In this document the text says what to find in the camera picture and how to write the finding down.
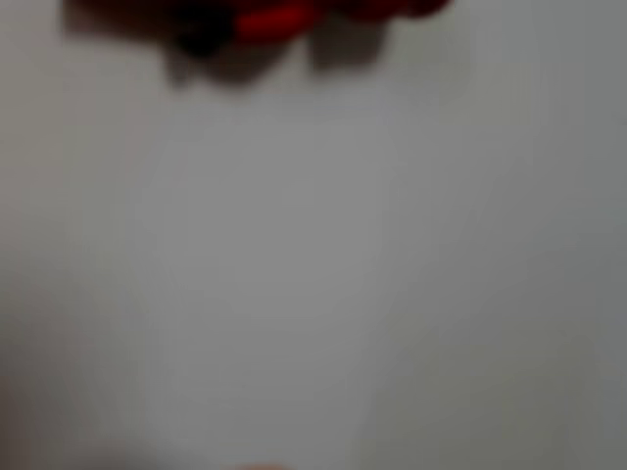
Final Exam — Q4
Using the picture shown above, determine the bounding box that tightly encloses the small red object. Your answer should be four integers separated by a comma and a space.
164, 0, 456, 56

